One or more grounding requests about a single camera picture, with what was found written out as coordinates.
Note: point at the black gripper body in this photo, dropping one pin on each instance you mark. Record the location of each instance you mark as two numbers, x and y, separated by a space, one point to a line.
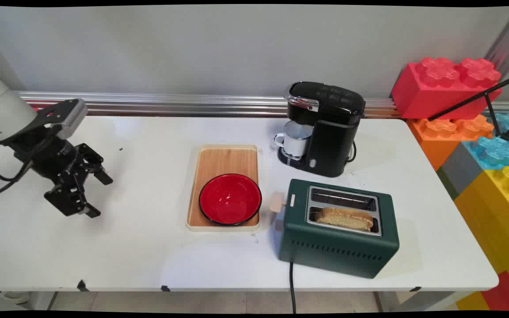
53 158

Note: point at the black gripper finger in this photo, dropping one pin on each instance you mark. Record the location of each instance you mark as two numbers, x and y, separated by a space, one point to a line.
94 164
71 196

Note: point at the beige toaster lever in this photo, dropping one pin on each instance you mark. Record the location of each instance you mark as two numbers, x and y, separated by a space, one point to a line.
276 202

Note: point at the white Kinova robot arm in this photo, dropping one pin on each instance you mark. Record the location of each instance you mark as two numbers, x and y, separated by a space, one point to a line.
5 112

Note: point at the wooden tray with cream rim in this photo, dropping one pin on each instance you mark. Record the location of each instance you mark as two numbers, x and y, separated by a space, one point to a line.
228 161

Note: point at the red bowl with black rim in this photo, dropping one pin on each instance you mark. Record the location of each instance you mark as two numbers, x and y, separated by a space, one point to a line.
230 199

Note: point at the white enamel mug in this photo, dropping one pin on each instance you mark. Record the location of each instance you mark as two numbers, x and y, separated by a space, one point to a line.
296 140

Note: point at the black coffee machine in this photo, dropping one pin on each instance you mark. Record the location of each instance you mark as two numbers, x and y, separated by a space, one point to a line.
332 132

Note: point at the green two-slot toaster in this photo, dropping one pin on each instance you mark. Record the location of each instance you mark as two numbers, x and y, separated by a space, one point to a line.
334 249

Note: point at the slice of toast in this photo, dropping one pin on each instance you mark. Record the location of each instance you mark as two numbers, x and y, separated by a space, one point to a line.
345 218

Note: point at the white table leg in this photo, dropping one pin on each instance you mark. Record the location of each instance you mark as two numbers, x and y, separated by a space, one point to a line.
407 301

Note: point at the big orange building block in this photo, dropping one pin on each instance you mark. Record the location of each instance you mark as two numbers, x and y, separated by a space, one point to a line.
435 141

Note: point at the big red building block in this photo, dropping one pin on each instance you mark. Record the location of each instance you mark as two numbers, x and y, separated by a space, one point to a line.
440 95

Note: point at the big light blue building block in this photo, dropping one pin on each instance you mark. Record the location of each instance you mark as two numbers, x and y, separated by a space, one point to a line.
507 121
495 152

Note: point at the black tripod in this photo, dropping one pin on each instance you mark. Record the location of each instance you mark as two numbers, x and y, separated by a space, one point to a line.
491 99

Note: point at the big yellow building block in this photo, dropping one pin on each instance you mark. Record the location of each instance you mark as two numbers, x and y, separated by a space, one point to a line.
497 207

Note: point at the aluminium upright profile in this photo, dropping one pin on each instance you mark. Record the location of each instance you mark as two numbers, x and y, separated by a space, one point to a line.
508 42

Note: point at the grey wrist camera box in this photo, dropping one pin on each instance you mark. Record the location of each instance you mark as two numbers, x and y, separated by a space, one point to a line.
70 115

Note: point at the aluminium wall rail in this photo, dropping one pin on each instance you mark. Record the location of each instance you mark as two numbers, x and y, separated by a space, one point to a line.
192 105

